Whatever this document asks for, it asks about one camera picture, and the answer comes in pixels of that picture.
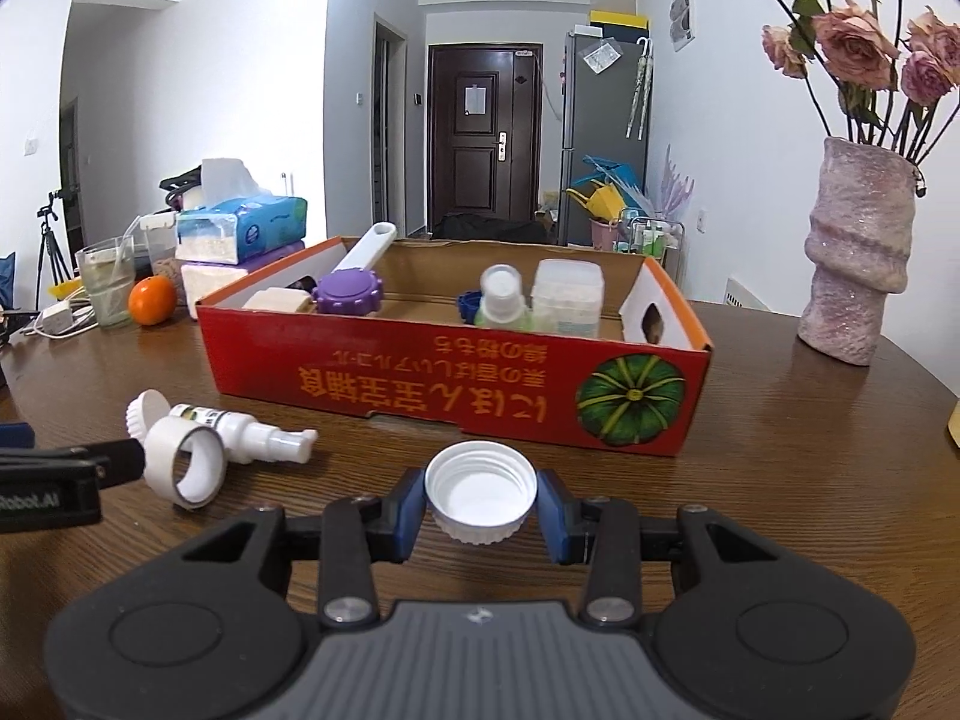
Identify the blue bottle cap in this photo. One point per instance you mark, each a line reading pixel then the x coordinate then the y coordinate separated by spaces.
pixel 468 304

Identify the white tape roll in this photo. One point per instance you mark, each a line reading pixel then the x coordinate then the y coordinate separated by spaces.
pixel 184 462

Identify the white charger with cable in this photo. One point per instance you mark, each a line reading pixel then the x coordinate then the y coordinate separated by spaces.
pixel 62 320

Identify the red cardboard box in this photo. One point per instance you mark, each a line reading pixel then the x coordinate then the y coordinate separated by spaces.
pixel 634 388

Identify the white bottle cap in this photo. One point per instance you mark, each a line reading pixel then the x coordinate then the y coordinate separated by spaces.
pixel 480 492

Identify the clear snack jar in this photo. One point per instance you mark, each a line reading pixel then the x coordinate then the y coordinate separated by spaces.
pixel 159 232

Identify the green white spray bottle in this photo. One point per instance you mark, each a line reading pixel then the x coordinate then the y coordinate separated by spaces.
pixel 503 305

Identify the grey refrigerator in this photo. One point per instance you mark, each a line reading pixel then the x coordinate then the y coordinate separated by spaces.
pixel 606 102

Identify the translucent plastic container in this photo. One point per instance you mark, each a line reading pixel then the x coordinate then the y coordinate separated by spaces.
pixel 567 298

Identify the purple tissue pack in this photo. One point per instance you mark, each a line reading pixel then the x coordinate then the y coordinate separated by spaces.
pixel 202 279

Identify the dark brown door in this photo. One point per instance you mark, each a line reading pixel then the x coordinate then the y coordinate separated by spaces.
pixel 484 126

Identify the white gear shaped cap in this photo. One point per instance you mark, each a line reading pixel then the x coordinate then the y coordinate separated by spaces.
pixel 144 411

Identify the purple bottle cap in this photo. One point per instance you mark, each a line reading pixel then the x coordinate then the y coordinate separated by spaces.
pixel 349 292

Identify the black camera tripod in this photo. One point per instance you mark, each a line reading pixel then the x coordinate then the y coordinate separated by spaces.
pixel 51 259

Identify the yellow thermos jug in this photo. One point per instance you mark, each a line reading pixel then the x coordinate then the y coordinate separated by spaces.
pixel 953 426

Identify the glass cup with straw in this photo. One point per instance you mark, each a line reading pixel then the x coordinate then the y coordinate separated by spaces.
pixel 108 274

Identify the pink textured vase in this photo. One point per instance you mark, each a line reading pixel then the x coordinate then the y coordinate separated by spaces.
pixel 860 238

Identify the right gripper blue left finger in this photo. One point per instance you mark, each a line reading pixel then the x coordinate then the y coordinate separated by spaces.
pixel 402 512

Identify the orange fruit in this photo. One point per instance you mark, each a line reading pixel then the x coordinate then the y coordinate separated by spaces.
pixel 152 301

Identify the blue tissue pack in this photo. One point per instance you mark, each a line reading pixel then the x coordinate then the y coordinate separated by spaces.
pixel 236 220

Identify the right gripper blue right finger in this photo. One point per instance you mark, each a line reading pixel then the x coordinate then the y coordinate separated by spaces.
pixel 565 521

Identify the metal rolling cart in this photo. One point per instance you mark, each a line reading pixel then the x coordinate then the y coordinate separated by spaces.
pixel 652 237

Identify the dried pink roses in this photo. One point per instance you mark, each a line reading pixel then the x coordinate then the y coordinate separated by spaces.
pixel 890 84

